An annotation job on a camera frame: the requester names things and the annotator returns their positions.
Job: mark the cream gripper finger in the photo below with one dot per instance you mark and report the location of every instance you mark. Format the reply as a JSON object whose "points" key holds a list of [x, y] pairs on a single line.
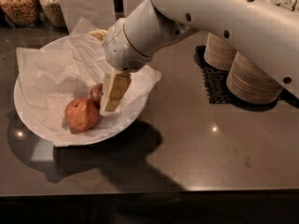
{"points": [[99, 34], [114, 87]]}

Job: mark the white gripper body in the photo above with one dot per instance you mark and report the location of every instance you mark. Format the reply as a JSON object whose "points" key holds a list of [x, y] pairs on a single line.
{"points": [[121, 48]]}

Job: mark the red apple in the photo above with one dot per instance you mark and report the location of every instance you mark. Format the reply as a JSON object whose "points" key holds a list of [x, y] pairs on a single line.
{"points": [[81, 114], [96, 94]]}

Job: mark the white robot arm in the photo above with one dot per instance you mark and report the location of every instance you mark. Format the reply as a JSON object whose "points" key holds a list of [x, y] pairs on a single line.
{"points": [[266, 34]]}

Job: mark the white bowl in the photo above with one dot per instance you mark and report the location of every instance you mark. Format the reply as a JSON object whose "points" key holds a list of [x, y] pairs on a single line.
{"points": [[28, 115]]}

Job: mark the left white paper bag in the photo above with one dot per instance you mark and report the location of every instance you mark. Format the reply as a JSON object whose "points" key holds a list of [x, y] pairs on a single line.
{"points": [[99, 12]]}

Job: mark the right cereal jar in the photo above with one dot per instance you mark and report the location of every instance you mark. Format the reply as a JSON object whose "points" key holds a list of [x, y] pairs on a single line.
{"points": [[53, 12]]}

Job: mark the cereal jar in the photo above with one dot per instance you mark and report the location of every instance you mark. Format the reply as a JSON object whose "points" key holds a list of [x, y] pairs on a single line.
{"points": [[53, 12], [21, 12]]}

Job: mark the white tissue paper liner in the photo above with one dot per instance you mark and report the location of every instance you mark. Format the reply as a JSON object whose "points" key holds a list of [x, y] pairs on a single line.
{"points": [[56, 75]]}

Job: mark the left cereal jar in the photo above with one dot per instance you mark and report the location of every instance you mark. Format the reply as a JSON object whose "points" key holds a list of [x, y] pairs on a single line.
{"points": [[21, 12]]}

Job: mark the black rubber mat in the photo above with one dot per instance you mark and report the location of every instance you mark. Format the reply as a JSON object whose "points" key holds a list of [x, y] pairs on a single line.
{"points": [[214, 81]]}

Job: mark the rear stack paper bowls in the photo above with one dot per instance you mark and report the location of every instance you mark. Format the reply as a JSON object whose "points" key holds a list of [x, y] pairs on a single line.
{"points": [[219, 54]]}

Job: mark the stack paper bowls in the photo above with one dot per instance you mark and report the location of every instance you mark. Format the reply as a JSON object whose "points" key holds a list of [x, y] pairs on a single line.
{"points": [[219, 54], [249, 83]]}

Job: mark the front stack paper bowls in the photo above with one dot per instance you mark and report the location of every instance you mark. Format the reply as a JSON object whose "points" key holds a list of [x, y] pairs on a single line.
{"points": [[249, 83]]}

